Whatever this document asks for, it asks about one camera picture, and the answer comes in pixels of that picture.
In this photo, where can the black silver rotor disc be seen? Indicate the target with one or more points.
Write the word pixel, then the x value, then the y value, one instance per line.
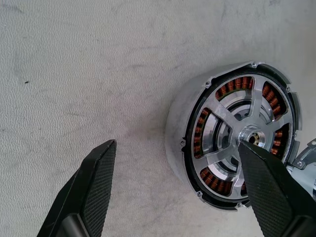
pixel 222 113

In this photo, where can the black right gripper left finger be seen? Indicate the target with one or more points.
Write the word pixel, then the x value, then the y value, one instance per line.
pixel 85 197

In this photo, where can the round circuit board cover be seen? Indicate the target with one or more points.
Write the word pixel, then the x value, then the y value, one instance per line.
pixel 302 160

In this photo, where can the silver motor housing copper windings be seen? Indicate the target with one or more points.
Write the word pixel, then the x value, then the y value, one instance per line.
pixel 175 128

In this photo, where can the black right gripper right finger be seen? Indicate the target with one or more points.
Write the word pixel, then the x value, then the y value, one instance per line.
pixel 271 195

